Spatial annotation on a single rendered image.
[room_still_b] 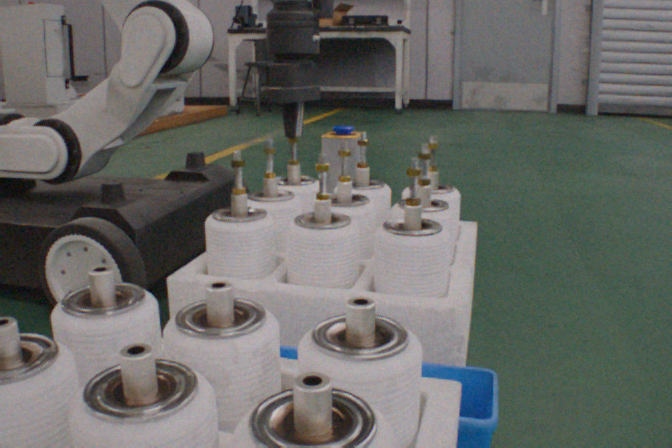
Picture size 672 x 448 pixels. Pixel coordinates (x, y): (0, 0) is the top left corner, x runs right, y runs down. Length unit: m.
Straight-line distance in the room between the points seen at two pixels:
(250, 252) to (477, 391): 0.33
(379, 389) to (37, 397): 0.24
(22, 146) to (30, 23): 2.15
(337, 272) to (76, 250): 0.51
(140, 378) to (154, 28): 0.83
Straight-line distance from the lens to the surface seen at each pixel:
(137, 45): 1.15
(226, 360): 0.46
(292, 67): 0.96
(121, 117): 1.23
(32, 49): 3.45
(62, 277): 1.11
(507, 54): 5.85
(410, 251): 0.71
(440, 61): 5.86
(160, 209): 1.14
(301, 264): 0.75
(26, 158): 1.34
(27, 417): 0.45
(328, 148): 1.14
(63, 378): 0.46
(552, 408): 0.87
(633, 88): 6.00
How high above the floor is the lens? 0.46
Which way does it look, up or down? 13 degrees down
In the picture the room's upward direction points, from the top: straight up
